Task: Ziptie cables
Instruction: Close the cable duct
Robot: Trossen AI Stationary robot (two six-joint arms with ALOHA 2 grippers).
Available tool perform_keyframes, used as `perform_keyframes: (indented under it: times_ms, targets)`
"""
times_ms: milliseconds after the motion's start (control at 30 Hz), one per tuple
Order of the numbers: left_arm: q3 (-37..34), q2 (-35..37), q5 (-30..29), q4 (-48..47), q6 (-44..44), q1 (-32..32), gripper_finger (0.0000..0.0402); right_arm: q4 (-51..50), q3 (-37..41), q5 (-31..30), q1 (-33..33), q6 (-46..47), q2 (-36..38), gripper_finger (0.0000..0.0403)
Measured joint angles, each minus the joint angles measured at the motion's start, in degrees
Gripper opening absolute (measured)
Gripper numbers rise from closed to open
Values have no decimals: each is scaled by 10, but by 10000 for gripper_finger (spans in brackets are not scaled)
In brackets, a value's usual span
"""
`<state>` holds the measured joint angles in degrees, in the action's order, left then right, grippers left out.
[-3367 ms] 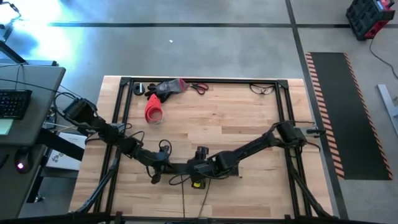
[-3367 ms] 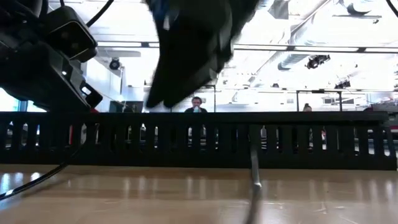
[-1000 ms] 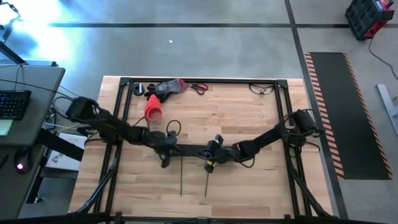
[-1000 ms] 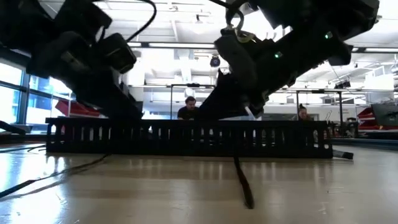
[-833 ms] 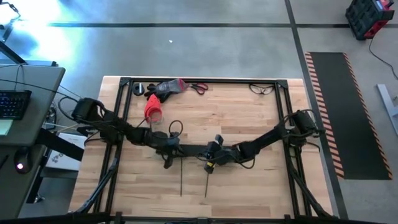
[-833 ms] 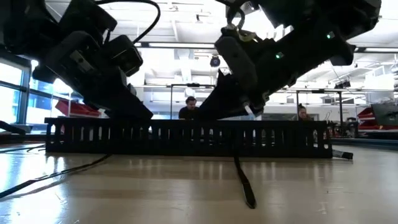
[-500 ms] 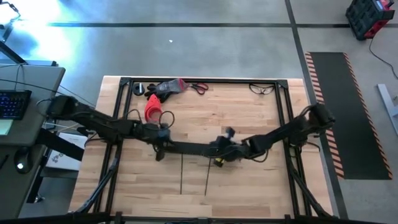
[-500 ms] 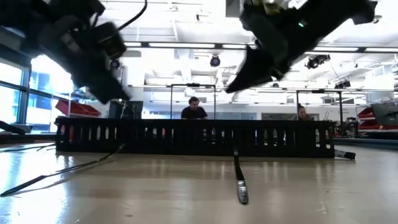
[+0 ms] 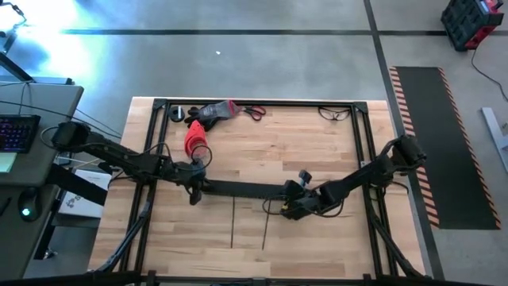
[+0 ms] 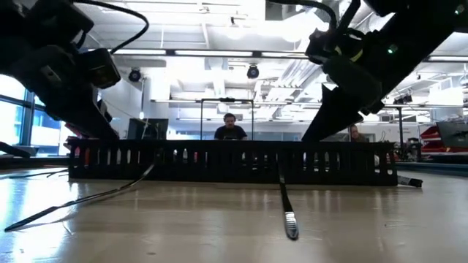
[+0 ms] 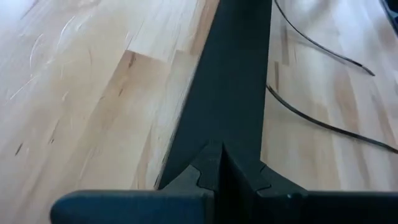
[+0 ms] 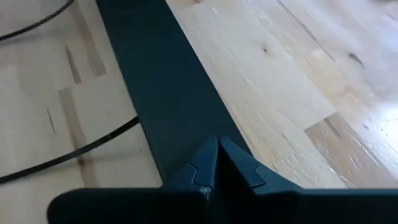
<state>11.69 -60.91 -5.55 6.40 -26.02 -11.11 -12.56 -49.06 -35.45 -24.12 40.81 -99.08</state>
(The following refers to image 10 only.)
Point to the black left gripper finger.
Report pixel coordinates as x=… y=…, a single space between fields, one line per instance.
x=84 y=120

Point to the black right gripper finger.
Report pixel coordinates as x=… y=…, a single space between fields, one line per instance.
x=329 y=120

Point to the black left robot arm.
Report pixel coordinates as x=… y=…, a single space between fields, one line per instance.
x=22 y=22

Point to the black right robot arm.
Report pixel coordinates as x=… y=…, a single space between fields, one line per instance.
x=413 y=36

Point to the person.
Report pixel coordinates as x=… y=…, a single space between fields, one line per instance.
x=230 y=131
x=354 y=133

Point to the black computer monitor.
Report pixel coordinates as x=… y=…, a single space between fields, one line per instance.
x=146 y=128

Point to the red bin rack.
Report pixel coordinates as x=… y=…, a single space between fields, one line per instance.
x=431 y=140

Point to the black tilted monitor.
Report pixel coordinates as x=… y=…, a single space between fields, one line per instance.
x=453 y=134

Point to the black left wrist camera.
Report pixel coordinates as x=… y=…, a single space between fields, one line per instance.
x=100 y=69

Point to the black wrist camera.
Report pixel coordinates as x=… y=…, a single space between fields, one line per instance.
x=321 y=45
x=100 y=69

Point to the black hanging camera mount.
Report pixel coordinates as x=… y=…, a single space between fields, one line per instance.
x=402 y=99

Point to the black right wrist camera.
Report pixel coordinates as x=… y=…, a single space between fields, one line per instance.
x=321 y=45

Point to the black background station frame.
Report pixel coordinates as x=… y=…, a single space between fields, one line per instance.
x=400 y=124
x=226 y=99

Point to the black ceiling-mounted camera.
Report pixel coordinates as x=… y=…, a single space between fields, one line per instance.
x=252 y=72
x=134 y=76

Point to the black aluminium table frame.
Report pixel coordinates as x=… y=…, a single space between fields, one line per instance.
x=14 y=149

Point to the black overhead frame beam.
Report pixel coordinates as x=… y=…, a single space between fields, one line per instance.
x=172 y=52

